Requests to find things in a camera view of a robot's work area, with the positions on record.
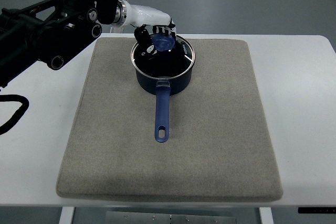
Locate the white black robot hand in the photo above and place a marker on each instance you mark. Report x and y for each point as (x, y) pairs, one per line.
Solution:
(154, 31)

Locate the glass pot lid blue knob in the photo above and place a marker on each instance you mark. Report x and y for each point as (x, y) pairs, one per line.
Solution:
(166, 64)

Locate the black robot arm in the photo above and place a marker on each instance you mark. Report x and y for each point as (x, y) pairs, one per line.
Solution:
(51, 31)

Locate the lower metal floor plate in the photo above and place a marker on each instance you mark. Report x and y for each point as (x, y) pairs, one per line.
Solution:
(117, 30)

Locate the dark blue saucepan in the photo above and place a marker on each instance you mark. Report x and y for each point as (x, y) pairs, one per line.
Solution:
(163, 88)

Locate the beige fabric mat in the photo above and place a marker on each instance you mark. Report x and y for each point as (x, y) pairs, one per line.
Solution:
(219, 148)

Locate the metal plate under table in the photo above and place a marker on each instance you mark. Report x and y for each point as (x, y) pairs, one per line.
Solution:
(138, 217)

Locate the left white table leg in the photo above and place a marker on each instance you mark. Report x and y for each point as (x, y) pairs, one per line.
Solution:
(67, 215)

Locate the white table leg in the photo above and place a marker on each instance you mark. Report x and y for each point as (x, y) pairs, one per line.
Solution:
(266, 215)
(67, 215)

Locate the right white table leg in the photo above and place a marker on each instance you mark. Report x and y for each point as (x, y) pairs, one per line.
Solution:
(266, 215)

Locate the black table control panel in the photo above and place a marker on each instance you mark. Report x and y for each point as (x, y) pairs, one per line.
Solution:
(317, 210)

